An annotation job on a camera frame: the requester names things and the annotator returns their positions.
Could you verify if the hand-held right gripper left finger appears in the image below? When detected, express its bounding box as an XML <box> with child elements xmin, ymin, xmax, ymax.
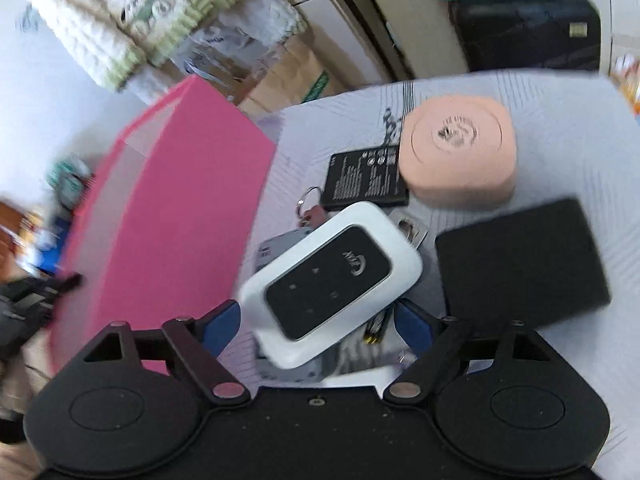
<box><xmin>82</xmin><ymin>300</ymin><xmax>251</xmax><ymax>407</ymax></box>

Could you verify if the pink cardboard box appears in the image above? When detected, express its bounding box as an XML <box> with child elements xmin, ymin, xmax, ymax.
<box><xmin>50</xmin><ymin>74</ymin><xmax>277</xmax><ymax>376</ymax></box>

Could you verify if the black flat phone battery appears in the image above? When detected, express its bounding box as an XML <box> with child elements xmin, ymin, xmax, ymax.
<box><xmin>320</xmin><ymin>145</ymin><xmax>410</xmax><ymax>212</ymax></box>

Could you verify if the peach round container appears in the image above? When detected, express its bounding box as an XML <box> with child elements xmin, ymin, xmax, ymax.
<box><xmin>398</xmin><ymin>95</ymin><xmax>517</xmax><ymax>207</ymax></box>

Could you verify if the brown paper bag green print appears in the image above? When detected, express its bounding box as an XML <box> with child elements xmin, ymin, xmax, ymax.
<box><xmin>235</xmin><ymin>35</ymin><xmax>346</xmax><ymax>116</ymax></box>

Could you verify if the black router back cover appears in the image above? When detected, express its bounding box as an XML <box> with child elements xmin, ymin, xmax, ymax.
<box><xmin>434</xmin><ymin>198</ymin><xmax>612</xmax><ymax>332</ymax></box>

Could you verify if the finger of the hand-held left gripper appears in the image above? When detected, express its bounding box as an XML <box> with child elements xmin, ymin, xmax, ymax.
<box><xmin>47</xmin><ymin>272</ymin><xmax>83</xmax><ymax>296</ymax></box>

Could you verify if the black suitcase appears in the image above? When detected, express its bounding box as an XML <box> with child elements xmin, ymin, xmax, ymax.
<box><xmin>448</xmin><ymin>0</ymin><xmax>602</xmax><ymax>73</ymax></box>

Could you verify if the clear plastic bag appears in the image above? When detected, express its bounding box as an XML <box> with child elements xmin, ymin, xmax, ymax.
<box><xmin>175</xmin><ymin>25</ymin><xmax>281</xmax><ymax>96</ymax></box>

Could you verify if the white pocket router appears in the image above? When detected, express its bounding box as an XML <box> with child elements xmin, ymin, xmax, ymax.
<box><xmin>237</xmin><ymin>201</ymin><xmax>425</xmax><ymax>370</ymax></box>

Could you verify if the key ring with red tag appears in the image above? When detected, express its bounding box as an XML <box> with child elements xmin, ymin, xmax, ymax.
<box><xmin>295</xmin><ymin>186</ymin><xmax>331</xmax><ymax>231</ymax></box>

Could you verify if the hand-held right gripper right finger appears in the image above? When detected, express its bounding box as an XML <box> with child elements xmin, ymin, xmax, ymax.
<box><xmin>382</xmin><ymin>300</ymin><xmax>551</xmax><ymax>403</ymax></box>

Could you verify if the white fluffy cardigan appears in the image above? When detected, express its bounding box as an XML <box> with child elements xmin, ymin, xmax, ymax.
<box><xmin>17</xmin><ymin>0</ymin><xmax>307</xmax><ymax>106</ymax></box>

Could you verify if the silver metal clip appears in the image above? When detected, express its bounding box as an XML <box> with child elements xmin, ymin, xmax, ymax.
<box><xmin>390</xmin><ymin>210</ymin><xmax>430</xmax><ymax>248</ymax></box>

